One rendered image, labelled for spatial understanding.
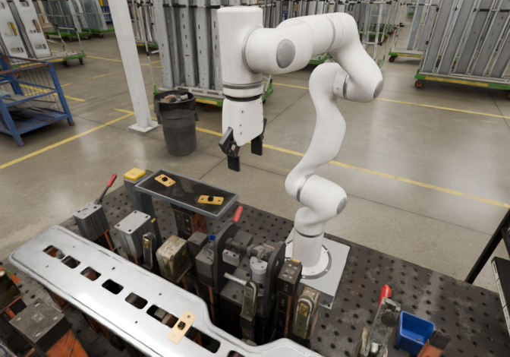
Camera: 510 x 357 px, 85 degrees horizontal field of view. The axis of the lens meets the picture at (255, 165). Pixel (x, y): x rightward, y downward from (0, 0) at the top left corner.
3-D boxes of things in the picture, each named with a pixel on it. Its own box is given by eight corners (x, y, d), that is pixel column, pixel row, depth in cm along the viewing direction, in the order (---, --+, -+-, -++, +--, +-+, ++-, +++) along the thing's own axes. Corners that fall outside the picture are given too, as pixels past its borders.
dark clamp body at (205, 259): (197, 328, 106) (184, 260, 85) (217, 299, 116) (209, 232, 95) (221, 342, 102) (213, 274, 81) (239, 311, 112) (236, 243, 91)
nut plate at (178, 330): (177, 345, 73) (176, 342, 72) (165, 337, 74) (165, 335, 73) (196, 316, 79) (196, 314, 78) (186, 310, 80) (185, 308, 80)
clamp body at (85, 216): (94, 275, 125) (65, 214, 106) (115, 257, 134) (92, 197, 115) (109, 283, 122) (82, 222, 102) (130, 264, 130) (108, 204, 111)
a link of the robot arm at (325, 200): (306, 212, 119) (310, 164, 106) (344, 234, 108) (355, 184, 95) (288, 226, 112) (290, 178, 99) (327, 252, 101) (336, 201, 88)
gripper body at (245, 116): (243, 82, 64) (245, 127, 70) (213, 93, 57) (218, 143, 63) (271, 86, 61) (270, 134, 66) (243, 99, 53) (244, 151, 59)
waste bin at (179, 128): (153, 153, 361) (141, 98, 323) (181, 137, 402) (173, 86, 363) (184, 162, 341) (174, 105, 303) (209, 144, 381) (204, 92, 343)
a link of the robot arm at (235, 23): (274, 79, 57) (243, 73, 63) (275, 5, 51) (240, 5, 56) (244, 87, 52) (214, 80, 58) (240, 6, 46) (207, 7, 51)
